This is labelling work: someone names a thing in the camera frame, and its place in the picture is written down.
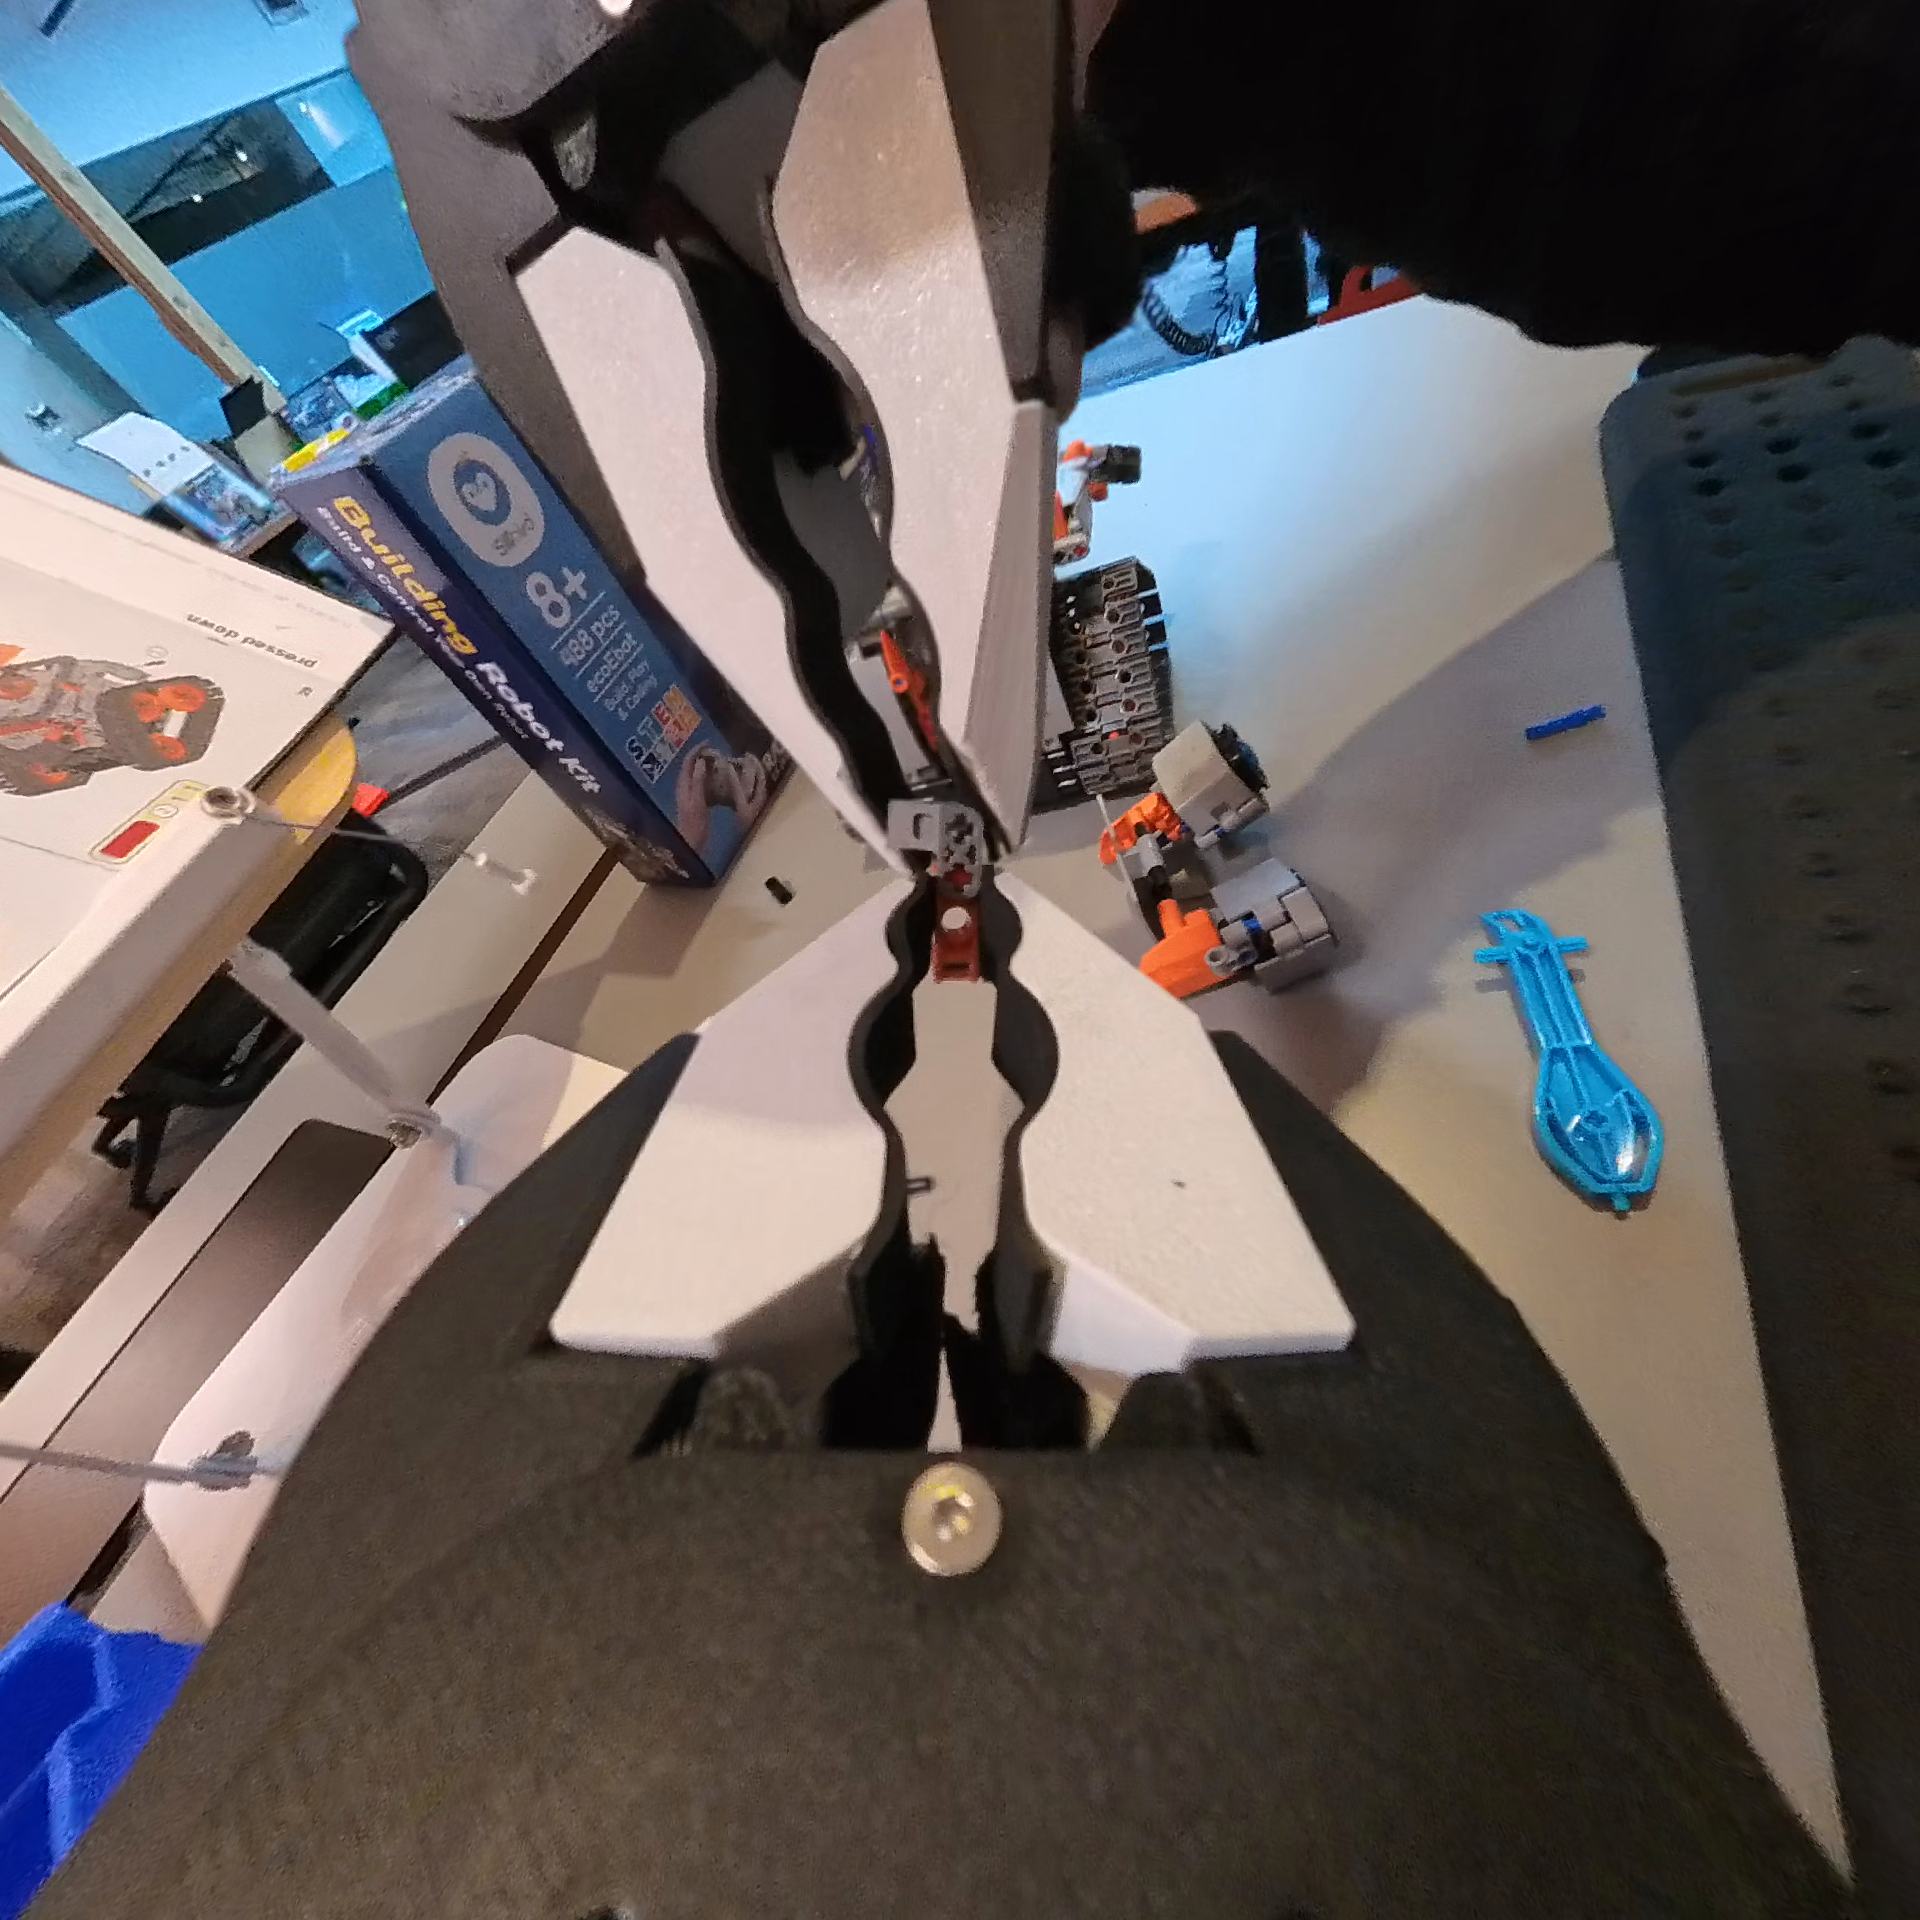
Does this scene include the blue cardboard kit box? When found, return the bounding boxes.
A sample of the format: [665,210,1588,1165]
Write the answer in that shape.
[275,377,796,890]

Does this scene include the blue plastic bin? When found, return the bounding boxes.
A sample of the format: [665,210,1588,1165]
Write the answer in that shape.
[0,1598,201,1920]

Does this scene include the small grey orange brick joint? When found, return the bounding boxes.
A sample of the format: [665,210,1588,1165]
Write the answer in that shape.
[889,794,996,987]

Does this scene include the person's right forearm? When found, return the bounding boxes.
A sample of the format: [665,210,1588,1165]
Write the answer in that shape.
[1071,0,1920,363]

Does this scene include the large orange grey brick assembly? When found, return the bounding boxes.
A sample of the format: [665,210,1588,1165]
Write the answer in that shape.
[1101,717,1339,995]

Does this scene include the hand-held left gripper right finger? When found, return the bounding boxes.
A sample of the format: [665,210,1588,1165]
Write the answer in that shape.
[978,876,1359,1448]

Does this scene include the light blue brick separator tool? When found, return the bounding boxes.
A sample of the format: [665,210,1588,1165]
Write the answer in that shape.
[1471,908,1668,1216]

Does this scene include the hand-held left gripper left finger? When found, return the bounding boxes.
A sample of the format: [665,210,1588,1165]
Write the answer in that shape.
[548,883,924,1448]

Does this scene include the black tracked toy robot base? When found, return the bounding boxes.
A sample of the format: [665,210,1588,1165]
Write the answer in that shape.
[856,435,1179,815]

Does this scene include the black perforated pad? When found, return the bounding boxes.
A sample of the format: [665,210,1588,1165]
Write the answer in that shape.
[1595,337,1920,1861]

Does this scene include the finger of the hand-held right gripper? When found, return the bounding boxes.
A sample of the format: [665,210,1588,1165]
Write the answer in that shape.
[431,73,916,872]
[771,0,1086,863]

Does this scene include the white book stand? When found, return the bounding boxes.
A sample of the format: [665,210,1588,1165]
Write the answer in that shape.
[0,463,632,1652]

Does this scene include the toy instruction booklet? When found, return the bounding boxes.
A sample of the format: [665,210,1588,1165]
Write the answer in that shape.
[0,502,396,901]

